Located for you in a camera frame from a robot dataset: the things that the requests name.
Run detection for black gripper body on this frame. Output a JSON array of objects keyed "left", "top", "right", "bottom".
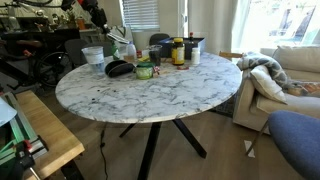
[{"left": 88, "top": 6, "right": 110, "bottom": 31}]

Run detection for silver white cup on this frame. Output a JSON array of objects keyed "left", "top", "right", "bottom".
[{"left": 81, "top": 45, "right": 106, "bottom": 75}]

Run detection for black oval purse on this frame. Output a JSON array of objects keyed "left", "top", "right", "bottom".
[{"left": 104, "top": 59, "right": 136, "bottom": 79}]

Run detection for orange container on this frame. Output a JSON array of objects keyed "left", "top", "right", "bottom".
[{"left": 76, "top": 16, "right": 87, "bottom": 31}]

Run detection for green glass bottle red cap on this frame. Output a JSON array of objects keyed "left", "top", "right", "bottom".
[{"left": 110, "top": 40, "right": 121, "bottom": 61}]

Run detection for potted plant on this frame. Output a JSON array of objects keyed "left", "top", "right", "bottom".
[{"left": 63, "top": 9, "right": 78, "bottom": 30}]

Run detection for white bottle blue cap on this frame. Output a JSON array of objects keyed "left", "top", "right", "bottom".
[{"left": 125, "top": 41, "right": 138, "bottom": 62}]

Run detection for grey upholstered chair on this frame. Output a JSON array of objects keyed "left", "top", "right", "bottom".
[
  {"left": 148, "top": 33, "right": 171, "bottom": 47},
  {"left": 64, "top": 38, "right": 114, "bottom": 69}
]

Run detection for white window blinds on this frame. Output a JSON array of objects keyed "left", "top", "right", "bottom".
[{"left": 121, "top": 0, "right": 161, "bottom": 33}]

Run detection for yellow flat sponge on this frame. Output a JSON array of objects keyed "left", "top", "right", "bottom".
[{"left": 138, "top": 55, "right": 151, "bottom": 64}]

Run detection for dark glass tumbler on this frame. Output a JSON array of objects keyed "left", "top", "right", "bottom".
[{"left": 148, "top": 44, "right": 163, "bottom": 67}]

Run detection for green lidded jar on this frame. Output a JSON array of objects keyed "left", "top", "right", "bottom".
[{"left": 135, "top": 62, "right": 155, "bottom": 81}]

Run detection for navy blue box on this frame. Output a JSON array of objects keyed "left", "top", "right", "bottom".
[{"left": 158, "top": 36, "right": 206, "bottom": 61}]

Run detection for black bicycle wheel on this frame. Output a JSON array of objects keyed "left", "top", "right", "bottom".
[{"left": 33, "top": 51, "right": 73, "bottom": 89}]

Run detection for amber vitamin bottle yellow label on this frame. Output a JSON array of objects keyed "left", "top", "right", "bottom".
[{"left": 171, "top": 37, "right": 186, "bottom": 66}]

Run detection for small white pill bottle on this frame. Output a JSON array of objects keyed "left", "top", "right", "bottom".
[{"left": 190, "top": 47, "right": 201, "bottom": 66}]

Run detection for beige curtain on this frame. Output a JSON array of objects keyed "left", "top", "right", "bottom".
[{"left": 187, "top": 0, "right": 240, "bottom": 56}]

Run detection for wooden workbench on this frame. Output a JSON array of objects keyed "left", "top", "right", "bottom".
[{"left": 14, "top": 89, "right": 86, "bottom": 180}]

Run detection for wooden chair back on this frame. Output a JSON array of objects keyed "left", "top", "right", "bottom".
[{"left": 218, "top": 50, "right": 244, "bottom": 63}]

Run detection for pale blue sheet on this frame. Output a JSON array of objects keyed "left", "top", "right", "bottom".
[{"left": 0, "top": 97, "right": 18, "bottom": 128}]

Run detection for black table base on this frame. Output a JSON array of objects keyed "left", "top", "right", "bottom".
[{"left": 118, "top": 118, "right": 208, "bottom": 180}]

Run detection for dark rug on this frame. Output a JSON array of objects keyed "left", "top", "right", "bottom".
[{"left": 209, "top": 94, "right": 239, "bottom": 119}]

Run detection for red black clamp tool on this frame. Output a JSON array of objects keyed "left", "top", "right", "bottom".
[{"left": 13, "top": 139, "right": 43, "bottom": 180}]

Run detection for grey patterned blanket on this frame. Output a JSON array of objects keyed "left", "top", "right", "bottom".
[{"left": 236, "top": 51, "right": 303, "bottom": 91}]

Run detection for white cushion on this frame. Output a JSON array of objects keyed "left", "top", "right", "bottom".
[{"left": 249, "top": 64, "right": 288, "bottom": 105}]

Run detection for white paper scrap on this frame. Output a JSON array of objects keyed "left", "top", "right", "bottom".
[{"left": 243, "top": 139, "right": 257, "bottom": 159}]

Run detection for beige sofa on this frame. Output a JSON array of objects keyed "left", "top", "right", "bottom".
[{"left": 232, "top": 45, "right": 320, "bottom": 135}]

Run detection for patterned colourful cushion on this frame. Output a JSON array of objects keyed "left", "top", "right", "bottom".
[{"left": 288, "top": 81, "right": 320, "bottom": 98}]

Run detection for blue upholstered chair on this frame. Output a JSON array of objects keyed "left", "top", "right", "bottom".
[{"left": 245, "top": 110, "right": 320, "bottom": 180}]

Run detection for white tote bag green handles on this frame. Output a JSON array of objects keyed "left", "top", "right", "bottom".
[{"left": 108, "top": 24, "right": 135, "bottom": 51}]

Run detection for black floor cable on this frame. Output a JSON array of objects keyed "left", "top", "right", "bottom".
[{"left": 99, "top": 123, "right": 110, "bottom": 180}]

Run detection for green aluminium guide rail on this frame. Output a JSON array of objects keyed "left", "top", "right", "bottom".
[{"left": 0, "top": 91, "right": 50, "bottom": 166}]

